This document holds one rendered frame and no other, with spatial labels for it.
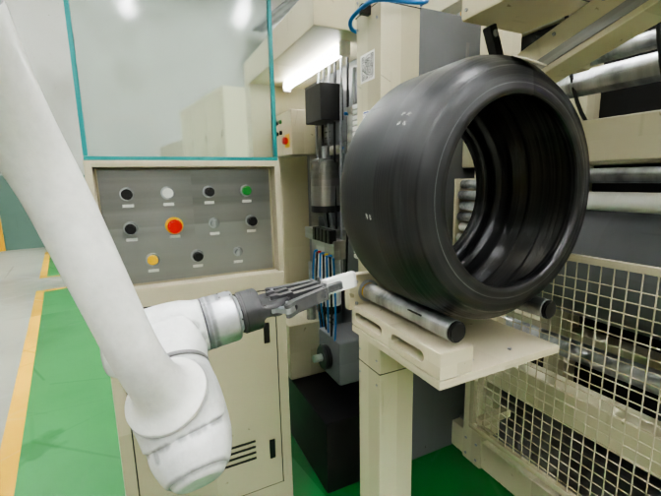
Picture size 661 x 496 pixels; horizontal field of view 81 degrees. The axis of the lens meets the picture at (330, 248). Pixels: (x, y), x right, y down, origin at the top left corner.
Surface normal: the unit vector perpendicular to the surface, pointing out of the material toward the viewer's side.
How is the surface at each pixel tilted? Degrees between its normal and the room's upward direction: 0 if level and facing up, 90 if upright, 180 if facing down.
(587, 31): 90
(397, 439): 90
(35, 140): 108
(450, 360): 90
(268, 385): 90
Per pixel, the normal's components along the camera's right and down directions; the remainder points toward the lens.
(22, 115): 0.86, 0.40
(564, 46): -0.90, 0.09
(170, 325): 0.22, -0.70
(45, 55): 0.57, 0.13
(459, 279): 0.32, 0.29
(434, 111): -0.25, -0.29
